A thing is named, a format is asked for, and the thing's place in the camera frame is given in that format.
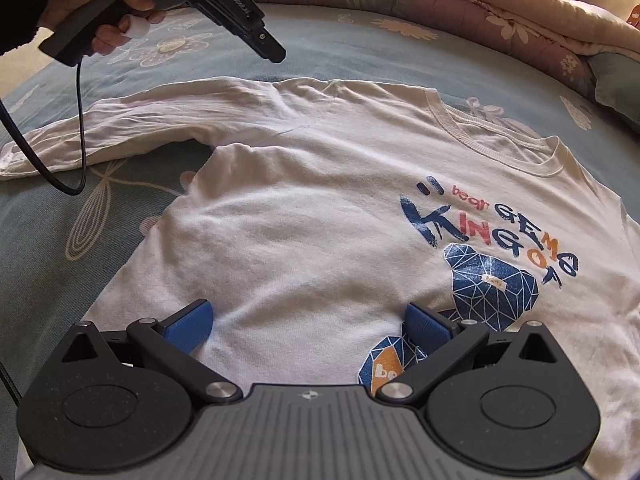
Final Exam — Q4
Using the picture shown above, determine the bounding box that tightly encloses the blue floral bed sheet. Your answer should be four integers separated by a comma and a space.
0, 0, 640, 480

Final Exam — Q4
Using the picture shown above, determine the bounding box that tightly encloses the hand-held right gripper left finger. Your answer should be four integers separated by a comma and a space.
60, 298, 242, 403

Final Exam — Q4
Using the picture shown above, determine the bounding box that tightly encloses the teal printed pillow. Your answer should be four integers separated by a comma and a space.
586, 52, 640, 133

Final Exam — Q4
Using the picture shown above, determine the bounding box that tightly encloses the white printed long-sleeve shirt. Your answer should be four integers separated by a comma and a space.
0, 76, 640, 480

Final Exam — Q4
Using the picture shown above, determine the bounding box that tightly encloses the black cable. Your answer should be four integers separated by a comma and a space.
0, 57, 90, 196

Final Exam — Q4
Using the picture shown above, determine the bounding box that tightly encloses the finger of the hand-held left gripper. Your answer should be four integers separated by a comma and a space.
234, 16, 287, 65

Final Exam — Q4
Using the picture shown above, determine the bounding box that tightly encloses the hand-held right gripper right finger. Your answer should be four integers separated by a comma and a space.
376, 302, 560, 403

